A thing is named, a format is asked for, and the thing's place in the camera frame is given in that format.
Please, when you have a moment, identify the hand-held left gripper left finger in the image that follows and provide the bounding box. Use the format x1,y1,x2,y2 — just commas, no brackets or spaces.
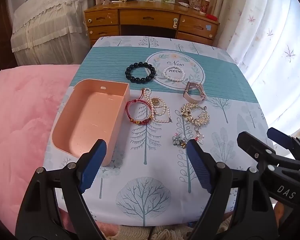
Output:
15,139,107,240

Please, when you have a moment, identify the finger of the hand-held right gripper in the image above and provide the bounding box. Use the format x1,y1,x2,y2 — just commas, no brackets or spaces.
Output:
237,131,300,171
267,127,300,161

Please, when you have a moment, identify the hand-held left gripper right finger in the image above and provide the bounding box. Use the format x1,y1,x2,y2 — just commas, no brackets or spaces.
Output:
186,139,279,240

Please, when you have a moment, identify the flower charm brooch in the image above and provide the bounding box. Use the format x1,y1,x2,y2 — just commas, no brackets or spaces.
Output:
172,127,205,149

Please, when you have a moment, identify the pink plastic box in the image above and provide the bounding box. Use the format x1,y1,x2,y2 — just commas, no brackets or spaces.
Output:
51,79,130,167

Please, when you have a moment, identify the gold leaf bracelet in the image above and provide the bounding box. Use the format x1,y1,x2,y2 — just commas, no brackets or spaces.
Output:
176,102,210,127

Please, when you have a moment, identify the red string bracelet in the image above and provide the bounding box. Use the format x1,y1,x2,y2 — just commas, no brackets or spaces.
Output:
126,89,155,126

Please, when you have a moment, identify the long pearl necklace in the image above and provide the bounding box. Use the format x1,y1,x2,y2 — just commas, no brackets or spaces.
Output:
142,88,173,124

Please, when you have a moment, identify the pink strap smartwatch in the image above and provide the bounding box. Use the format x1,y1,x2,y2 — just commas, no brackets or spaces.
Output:
183,81,207,104

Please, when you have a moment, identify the gold pendant chain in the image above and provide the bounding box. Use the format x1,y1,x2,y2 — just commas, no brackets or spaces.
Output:
151,97,165,108

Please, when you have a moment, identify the white pearl bracelet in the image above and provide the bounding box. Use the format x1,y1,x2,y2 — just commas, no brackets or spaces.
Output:
162,65,185,82

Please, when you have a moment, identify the black bead bracelet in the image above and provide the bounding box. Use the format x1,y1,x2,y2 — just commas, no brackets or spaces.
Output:
125,62,157,83

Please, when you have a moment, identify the tree print tablecloth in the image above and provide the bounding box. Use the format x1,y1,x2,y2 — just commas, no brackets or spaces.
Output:
44,36,274,228

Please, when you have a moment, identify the pink fluffy blanket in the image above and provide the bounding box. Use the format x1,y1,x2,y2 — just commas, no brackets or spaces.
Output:
0,64,81,237

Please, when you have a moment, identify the patterned paper cup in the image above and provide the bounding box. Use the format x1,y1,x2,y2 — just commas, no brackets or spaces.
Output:
199,0,211,15

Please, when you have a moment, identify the wooden desk with drawers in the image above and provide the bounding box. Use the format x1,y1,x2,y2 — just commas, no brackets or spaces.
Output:
84,0,220,47

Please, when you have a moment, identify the dark wooden cabinet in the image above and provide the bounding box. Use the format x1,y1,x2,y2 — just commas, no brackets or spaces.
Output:
0,0,18,79

